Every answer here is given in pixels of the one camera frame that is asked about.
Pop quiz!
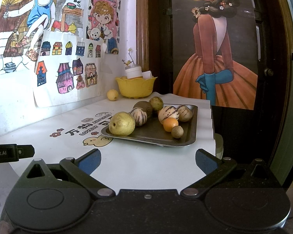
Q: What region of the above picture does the metal tray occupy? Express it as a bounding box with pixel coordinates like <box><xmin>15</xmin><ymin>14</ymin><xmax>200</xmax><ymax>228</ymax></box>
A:
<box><xmin>101</xmin><ymin>104</ymin><xmax>198</xmax><ymax>148</ymax></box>

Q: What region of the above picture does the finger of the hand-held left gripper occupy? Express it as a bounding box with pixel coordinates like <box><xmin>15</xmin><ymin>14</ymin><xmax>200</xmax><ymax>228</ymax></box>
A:
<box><xmin>17</xmin><ymin>144</ymin><xmax>36</xmax><ymax>159</ymax></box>

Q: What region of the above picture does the coloured drawing of houses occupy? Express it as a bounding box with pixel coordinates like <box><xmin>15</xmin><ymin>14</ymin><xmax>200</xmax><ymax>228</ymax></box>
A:
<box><xmin>32</xmin><ymin>30</ymin><xmax>107</xmax><ymax>108</ymax></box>

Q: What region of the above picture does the lemon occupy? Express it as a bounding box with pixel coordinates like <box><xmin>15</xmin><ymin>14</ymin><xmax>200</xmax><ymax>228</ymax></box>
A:
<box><xmin>107</xmin><ymin>89</ymin><xmax>119</xmax><ymax>101</ymax></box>

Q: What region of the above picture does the yellow plastic bowl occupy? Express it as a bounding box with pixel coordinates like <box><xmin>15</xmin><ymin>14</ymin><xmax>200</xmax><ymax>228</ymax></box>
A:
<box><xmin>115</xmin><ymin>76</ymin><xmax>158</xmax><ymax>98</ymax></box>

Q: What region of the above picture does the yellow flower sprig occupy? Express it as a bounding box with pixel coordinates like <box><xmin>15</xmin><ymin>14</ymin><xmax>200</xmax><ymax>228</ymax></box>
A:
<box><xmin>121</xmin><ymin>47</ymin><xmax>135</xmax><ymax>66</ymax></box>

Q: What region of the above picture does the small orange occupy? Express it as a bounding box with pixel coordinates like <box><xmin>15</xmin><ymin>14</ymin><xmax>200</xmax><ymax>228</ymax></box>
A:
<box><xmin>163</xmin><ymin>117</ymin><xmax>179</xmax><ymax>132</ymax></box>

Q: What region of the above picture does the wooden door frame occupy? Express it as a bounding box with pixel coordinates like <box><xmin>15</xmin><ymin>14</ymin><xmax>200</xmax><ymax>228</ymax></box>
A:
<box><xmin>136</xmin><ymin>0</ymin><xmax>293</xmax><ymax>152</ymax></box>

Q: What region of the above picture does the dark wooden door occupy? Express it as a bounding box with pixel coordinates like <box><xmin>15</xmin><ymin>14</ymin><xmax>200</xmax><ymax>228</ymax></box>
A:
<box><xmin>148</xmin><ymin>0</ymin><xmax>284</xmax><ymax>188</ymax></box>

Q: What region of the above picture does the dark brown passion fruit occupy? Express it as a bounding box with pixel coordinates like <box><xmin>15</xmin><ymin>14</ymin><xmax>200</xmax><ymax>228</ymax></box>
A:
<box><xmin>133</xmin><ymin>101</ymin><xmax>154</xmax><ymax>119</ymax></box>

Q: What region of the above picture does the white printed tablecloth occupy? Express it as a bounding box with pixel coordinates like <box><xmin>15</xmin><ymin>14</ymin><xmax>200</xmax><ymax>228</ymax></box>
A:
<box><xmin>0</xmin><ymin>91</ymin><xmax>216</xmax><ymax>193</ymax></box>

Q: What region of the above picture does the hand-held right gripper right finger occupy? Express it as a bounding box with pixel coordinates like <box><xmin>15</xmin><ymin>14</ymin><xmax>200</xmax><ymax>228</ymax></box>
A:
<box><xmin>181</xmin><ymin>148</ymin><xmax>274</xmax><ymax>199</ymax></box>

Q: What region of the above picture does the small round olive-brown fruit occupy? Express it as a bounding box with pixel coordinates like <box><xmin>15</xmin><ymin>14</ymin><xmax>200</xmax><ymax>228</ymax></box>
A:
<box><xmin>171</xmin><ymin>126</ymin><xmax>184</xmax><ymax>138</ymax></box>

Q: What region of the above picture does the wall poster of girl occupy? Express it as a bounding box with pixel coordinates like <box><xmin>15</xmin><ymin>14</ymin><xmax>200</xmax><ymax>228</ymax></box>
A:
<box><xmin>172</xmin><ymin>0</ymin><xmax>259</xmax><ymax>110</ymax></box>

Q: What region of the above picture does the coloured drawing of boy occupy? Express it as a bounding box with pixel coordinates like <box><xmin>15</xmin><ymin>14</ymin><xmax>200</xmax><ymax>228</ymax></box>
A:
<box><xmin>0</xmin><ymin>0</ymin><xmax>88</xmax><ymax>76</ymax></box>

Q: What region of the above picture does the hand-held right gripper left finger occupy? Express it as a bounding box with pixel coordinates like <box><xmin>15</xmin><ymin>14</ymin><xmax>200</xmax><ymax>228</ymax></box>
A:
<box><xmin>24</xmin><ymin>148</ymin><xmax>116</xmax><ymax>199</ymax></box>

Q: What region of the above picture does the yellow pear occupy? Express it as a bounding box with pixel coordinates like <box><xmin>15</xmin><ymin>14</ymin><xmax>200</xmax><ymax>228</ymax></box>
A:
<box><xmin>109</xmin><ymin>112</ymin><xmax>136</xmax><ymax>136</ymax></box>

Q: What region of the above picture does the cartoon child teddy poster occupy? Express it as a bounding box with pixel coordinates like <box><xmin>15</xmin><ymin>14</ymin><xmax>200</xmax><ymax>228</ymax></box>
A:
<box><xmin>87</xmin><ymin>0</ymin><xmax>120</xmax><ymax>54</ymax></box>

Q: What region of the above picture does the white and orange jar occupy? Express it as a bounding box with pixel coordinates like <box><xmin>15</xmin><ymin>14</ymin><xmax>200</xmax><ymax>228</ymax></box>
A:
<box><xmin>124</xmin><ymin>65</ymin><xmax>143</xmax><ymax>80</ymax></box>

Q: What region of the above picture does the striped pepino melon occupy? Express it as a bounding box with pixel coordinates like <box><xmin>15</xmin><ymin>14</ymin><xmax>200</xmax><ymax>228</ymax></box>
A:
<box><xmin>176</xmin><ymin>105</ymin><xmax>193</xmax><ymax>122</ymax></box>
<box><xmin>158</xmin><ymin>105</ymin><xmax>180</xmax><ymax>124</ymax></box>
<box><xmin>129</xmin><ymin>107</ymin><xmax>147</xmax><ymax>127</ymax></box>

